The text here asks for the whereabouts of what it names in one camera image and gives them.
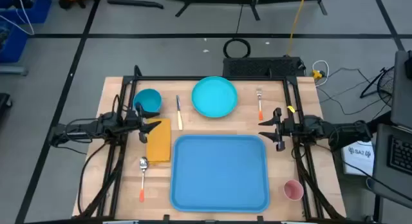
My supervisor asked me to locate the knife with cream handle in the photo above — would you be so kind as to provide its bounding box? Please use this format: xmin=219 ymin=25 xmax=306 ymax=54
xmin=175 ymin=95 xmax=184 ymax=131

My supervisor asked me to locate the blue plastic tray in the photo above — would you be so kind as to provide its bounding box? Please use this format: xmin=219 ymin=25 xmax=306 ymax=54
xmin=169 ymin=135 xmax=270 ymax=214

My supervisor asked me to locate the blue storage bin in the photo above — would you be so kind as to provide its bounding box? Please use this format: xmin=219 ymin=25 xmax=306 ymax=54
xmin=0 ymin=0 xmax=53 ymax=25
xmin=0 ymin=20 xmax=29 ymax=64

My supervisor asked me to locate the coiled black cable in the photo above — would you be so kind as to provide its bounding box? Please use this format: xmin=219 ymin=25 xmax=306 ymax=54
xmin=222 ymin=37 xmax=252 ymax=59

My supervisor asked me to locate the thin black floor cable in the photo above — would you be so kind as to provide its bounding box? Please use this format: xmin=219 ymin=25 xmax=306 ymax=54
xmin=317 ymin=67 xmax=392 ymax=117

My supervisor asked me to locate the grey laptop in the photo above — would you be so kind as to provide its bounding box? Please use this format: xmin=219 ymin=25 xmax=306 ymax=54
xmin=366 ymin=50 xmax=412 ymax=209

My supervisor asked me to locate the black wire fan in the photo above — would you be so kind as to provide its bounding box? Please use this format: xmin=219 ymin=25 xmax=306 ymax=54
xmin=359 ymin=65 xmax=396 ymax=106

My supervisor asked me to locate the blue bowl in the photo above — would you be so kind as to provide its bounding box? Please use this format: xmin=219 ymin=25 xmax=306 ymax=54
xmin=133 ymin=88 xmax=163 ymax=115

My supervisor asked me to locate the spoon with orange handle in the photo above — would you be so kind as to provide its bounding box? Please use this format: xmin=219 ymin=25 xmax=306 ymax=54
xmin=138 ymin=156 xmax=149 ymax=203

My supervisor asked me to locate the thin white cable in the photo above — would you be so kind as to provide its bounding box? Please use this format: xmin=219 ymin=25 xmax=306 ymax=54
xmin=0 ymin=0 xmax=35 ymax=36

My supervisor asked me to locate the black metal frame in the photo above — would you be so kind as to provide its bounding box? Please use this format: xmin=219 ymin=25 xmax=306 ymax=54
xmin=75 ymin=64 xmax=347 ymax=224

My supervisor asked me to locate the white printed box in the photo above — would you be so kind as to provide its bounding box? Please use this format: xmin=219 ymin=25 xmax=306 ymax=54
xmin=340 ymin=140 xmax=376 ymax=177

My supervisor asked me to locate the pink cup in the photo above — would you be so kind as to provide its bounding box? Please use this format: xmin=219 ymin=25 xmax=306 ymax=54
xmin=283 ymin=179 xmax=304 ymax=202

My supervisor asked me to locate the fork with orange handle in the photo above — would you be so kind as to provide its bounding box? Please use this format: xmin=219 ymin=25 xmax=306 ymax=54
xmin=256 ymin=86 xmax=265 ymax=122

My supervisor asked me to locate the grey flat bar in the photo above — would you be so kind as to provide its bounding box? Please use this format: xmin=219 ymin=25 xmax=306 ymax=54
xmin=0 ymin=66 xmax=29 ymax=77

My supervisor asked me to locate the black object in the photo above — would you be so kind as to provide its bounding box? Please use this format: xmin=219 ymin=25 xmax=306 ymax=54
xmin=0 ymin=92 xmax=14 ymax=122

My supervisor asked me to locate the black perforated computer case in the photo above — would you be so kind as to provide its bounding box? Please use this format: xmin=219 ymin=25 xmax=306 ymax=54
xmin=222 ymin=56 xmax=306 ymax=79

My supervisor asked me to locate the white looped cable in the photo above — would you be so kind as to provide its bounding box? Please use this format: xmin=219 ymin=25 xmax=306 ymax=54
xmin=311 ymin=59 xmax=330 ymax=87

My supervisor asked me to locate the black cart bar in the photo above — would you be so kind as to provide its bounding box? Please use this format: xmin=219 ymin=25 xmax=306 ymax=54
xmin=366 ymin=110 xmax=392 ymax=128

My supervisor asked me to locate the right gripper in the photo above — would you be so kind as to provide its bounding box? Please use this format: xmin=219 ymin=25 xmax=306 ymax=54
xmin=257 ymin=107 xmax=296 ymax=153

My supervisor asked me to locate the teal plate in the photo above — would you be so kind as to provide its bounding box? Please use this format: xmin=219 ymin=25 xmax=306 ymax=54
xmin=191 ymin=76 xmax=239 ymax=118

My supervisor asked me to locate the yellow cable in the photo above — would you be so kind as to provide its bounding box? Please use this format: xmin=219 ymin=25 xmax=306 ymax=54
xmin=286 ymin=0 xmax=309 ymax=57

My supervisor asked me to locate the yellow cloth napkin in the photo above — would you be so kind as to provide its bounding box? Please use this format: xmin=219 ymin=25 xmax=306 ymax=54
xmin=146 ymin=118 xmax=172 ymax=164

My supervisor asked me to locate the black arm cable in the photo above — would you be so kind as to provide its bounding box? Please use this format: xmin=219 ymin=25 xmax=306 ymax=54
xmin=341 ymin=159 xmax=412 ymax=202
xmin=77 ymin=142 xmax=109 ymax=216

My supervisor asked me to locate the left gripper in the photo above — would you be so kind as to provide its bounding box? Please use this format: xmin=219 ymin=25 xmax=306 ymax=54
xmin=127 ymin=102 xmax=162 ymax=144

